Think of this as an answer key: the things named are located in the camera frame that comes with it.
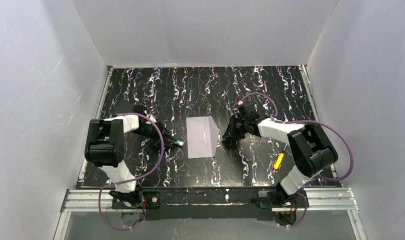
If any green white glue stick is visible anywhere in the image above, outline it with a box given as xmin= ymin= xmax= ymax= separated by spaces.
xmin=172 ymin=140 xmax=184 ymax=147

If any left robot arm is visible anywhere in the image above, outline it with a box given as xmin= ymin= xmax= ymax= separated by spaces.
xmin=84 ymin=113 xmax=184 ymax=197

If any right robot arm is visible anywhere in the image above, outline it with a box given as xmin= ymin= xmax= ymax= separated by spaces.
xmin=222 ymin=103 xmax=339 ymax=200

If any black rectangular pad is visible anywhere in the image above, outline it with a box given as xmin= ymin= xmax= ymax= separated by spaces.
xmin=132 ymin=104 xmax=147 ymax=116

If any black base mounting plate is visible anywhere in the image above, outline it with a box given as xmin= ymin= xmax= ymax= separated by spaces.
xmin=108 ymin=185 xmax=310 ymax=226

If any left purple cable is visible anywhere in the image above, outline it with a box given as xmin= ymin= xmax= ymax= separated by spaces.
xmin=98 ymin=112 xmax=166 ymax=232

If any purple cable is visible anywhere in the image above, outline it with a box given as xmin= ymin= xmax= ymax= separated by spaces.
xmin=238 ymin=92 xmax=355 ymax=229
xmin=98 ymin=112 xmax=166 ymax=232

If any yellow handled screwdriver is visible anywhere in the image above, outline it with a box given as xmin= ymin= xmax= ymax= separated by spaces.
xmin=273 ymin=144 xmax=288 ymax=171

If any aluminium frame rail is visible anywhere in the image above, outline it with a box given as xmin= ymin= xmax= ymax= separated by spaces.
xmin=53 ymin=65 xmax=369 ymax=240

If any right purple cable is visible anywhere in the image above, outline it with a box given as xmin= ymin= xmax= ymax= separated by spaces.
xmin=238 ymin=92 xmax=355 ymax=229

